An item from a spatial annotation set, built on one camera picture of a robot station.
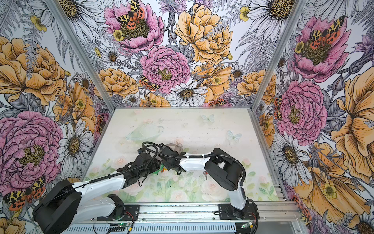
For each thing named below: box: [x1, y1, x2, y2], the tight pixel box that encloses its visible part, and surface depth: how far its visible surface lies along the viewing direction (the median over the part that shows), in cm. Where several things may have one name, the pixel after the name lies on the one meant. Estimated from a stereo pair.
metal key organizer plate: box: [166, 142, 184, 154], surface depth 101 cm
